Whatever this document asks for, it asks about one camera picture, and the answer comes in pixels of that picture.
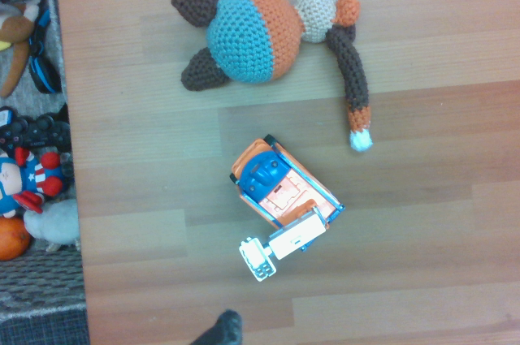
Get blue black headphones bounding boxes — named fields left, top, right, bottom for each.
left=27, top=6, right=63, bottom=95

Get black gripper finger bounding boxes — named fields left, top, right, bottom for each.
left=188, top=309, right=244, bottom=345

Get grey plush toy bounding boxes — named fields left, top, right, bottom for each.
left=23, top=197, right=81, bottom=252

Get captain america plush doll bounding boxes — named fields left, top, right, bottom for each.
left=0, top=147, right=69, bottom=219

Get crochet fox toy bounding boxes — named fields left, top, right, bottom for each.
left=169, top=0, right=374, bottom=153

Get woven wicker basket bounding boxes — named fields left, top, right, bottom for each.
left=0, top=0, right=91, bottom=345

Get black game controller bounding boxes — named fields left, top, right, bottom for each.
left=0, top=104, right=72, bottom=156

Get brown plush dog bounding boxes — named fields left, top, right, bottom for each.
left=0, top=0, right=42, bottom=98

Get orange ball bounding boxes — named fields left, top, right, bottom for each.
left=0, top=216, right=33, bottom=262

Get orange blue toy car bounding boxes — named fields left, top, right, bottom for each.
left=228, top=134, right=347, bottom=283

